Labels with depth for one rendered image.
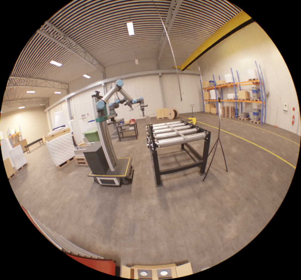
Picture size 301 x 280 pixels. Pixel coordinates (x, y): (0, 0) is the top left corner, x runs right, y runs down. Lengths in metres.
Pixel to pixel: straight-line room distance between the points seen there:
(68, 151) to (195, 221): 4.15
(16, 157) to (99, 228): 7.08
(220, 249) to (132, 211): 1.41
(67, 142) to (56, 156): 0.72
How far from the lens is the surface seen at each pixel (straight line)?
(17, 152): 7.98
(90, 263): 0.99
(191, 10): 8.65
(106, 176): 1.85
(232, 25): 7.45
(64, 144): 3.94
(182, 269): 1.24
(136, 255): 1.46
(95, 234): 1.71
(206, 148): 1.69
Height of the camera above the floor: 1.41
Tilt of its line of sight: 14 degrees down
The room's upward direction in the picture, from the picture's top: 8 degrees counter-clockwise
